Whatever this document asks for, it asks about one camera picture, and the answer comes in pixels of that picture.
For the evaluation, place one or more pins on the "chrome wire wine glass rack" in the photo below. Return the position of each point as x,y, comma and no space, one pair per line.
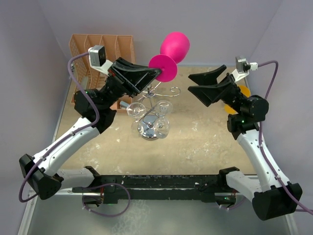
148,98

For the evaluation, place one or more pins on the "pink plastic wine glass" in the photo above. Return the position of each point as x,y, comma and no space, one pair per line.
173,50

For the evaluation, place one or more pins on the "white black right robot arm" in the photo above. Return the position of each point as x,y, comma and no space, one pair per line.
273,195

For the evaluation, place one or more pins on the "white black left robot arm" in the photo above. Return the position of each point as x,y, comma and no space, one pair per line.
42,170

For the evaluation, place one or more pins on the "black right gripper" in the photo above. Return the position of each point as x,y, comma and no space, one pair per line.
210,94

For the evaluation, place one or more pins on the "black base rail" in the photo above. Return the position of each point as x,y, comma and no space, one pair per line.
204,188

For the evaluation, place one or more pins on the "orange plastic wine glass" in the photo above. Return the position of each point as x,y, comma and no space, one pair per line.
244,93

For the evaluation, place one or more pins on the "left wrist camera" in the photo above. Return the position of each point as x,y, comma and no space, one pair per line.
98,60

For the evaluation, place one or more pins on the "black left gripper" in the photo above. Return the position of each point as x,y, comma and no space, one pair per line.
131,79

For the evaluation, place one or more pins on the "clear wine glass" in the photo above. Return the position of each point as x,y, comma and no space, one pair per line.
136,110
163,107
162,127

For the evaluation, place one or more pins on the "blue stapler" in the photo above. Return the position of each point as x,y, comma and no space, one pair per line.
123,105

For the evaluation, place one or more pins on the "orange perforated desk organizer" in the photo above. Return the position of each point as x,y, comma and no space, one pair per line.
115,46

